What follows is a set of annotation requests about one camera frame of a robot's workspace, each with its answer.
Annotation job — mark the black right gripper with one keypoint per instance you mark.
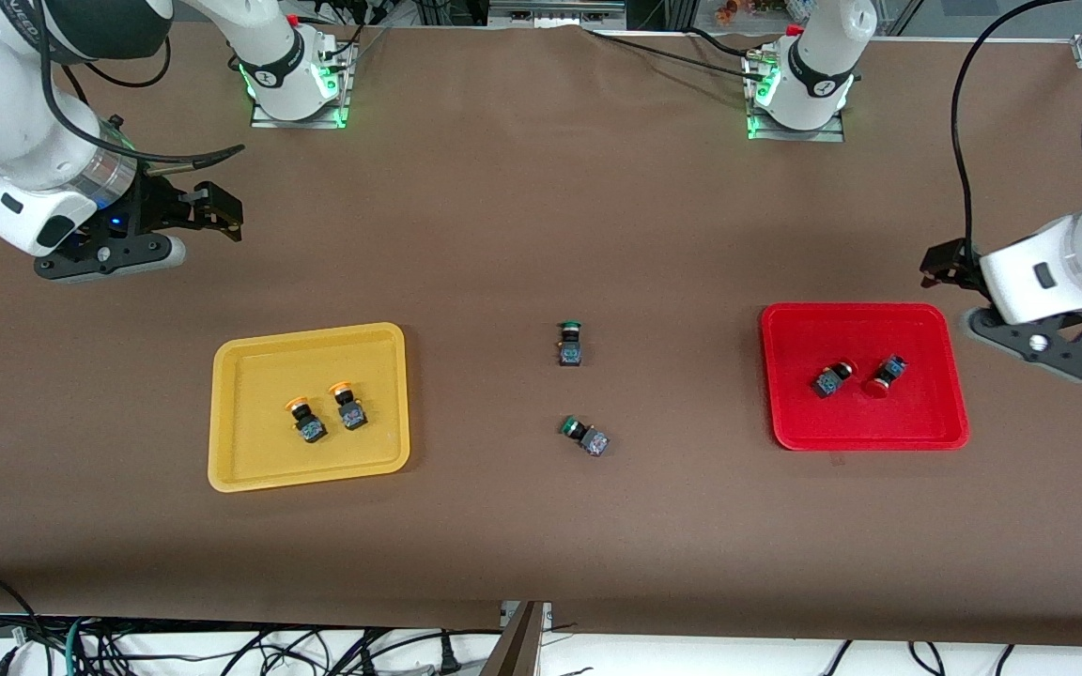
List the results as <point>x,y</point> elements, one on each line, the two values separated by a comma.
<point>158,208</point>

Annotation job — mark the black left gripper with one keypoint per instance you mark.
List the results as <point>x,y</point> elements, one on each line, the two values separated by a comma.
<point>952,262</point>

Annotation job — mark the red push button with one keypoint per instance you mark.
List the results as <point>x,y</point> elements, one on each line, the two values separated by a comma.
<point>826,383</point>
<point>877,385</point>

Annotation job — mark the yellow push button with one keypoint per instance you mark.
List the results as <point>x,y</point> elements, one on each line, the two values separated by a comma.
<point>352,415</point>
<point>312,430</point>

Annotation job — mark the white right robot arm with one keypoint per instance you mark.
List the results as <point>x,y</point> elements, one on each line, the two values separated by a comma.
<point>15,122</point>

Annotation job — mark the red plastic tray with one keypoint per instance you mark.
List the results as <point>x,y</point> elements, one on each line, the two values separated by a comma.
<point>926,413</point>

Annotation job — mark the yellow plastic tray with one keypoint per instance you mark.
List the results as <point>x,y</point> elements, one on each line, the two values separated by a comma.
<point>250,451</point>

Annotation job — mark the brown table cloth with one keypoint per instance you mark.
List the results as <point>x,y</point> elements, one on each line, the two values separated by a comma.
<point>541,235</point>

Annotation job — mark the colourful background objects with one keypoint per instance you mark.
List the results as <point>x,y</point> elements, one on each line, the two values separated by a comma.
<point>734,11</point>

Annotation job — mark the green push button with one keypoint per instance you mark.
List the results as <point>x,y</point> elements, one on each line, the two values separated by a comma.
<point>570,351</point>
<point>593,440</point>

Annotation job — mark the black power plug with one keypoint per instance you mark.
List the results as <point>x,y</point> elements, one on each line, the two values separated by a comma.
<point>450,657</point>

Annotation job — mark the aluminium support beam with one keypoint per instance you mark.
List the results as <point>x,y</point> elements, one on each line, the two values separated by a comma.
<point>517,648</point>

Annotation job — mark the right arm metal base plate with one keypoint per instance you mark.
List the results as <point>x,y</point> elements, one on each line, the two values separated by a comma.
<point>301,122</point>

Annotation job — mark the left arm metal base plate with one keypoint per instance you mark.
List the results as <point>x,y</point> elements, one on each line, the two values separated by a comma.
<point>799,135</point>

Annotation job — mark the silver aluminium frame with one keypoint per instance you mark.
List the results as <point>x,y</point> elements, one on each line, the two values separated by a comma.
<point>550,14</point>

